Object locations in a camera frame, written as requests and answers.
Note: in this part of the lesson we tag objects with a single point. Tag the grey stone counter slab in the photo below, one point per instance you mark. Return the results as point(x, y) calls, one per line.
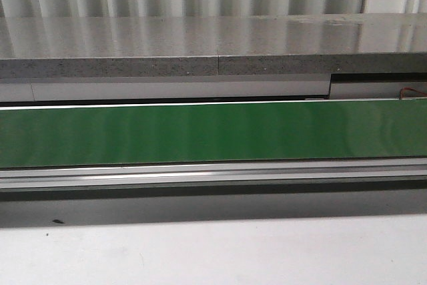
point(84, 47)

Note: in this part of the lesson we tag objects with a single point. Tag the green conveyor belt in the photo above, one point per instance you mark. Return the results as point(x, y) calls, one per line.
point(214, 132)

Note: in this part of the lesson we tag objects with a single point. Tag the white far conveyor rail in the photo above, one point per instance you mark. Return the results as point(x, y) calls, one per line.
point(166, 104)

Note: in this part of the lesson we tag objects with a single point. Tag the aluminium conveyor side rail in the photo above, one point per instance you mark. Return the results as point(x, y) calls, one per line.
point(307, 171)

